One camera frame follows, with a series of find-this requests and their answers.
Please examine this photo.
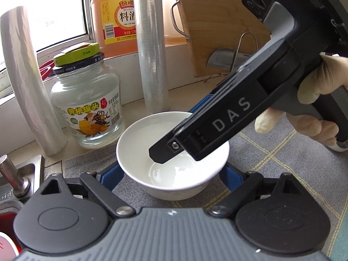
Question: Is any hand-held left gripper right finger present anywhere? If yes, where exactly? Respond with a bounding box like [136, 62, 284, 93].
[208, 162, 308, 219]

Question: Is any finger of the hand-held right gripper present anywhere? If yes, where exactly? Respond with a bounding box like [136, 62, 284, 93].
[149, 117, 197, 165]
[189, 92, 218, 115]

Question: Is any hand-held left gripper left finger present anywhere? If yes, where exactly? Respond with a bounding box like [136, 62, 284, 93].
[41, 161, 136, 219]

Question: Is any white floral bowl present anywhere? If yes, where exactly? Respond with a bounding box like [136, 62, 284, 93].
[116, 111, 230, 201]

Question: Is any person's right hand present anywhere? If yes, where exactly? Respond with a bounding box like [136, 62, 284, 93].
[254, 54, 348, 148]

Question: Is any tall plastic wrap roll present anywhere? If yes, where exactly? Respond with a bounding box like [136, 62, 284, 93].
[135, 0, 170, 112]

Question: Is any grey and teal checked towel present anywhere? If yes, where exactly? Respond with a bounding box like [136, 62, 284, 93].
[64, 111, 348, 251]

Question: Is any bamboo cutting board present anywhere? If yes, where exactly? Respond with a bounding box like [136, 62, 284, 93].
[170, 0, 272, 78]

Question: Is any glass jar with green lid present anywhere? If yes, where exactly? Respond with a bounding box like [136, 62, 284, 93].
[50, 43, 125, 149]

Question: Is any metal sink knob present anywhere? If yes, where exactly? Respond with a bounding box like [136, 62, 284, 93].
[0, 154, 31, 198]

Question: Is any red and white plastic basin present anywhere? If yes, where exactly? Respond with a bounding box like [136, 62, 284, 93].
[0, 200, 23, 253]

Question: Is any large orange liquid bottle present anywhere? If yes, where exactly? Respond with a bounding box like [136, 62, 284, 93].
[90, 0, 188, 59]

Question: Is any red plastic item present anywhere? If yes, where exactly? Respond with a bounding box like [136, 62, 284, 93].
[38, 59, 57, 81]

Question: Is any short plastic wrap roll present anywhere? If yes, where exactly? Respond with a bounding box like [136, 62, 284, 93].
[0, 5, 68, 157]

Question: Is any window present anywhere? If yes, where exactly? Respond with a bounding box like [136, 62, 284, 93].
[0, 0, 94, 68]

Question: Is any metal wire rack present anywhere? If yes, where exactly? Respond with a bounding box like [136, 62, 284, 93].
[201, 32, 261, 83]

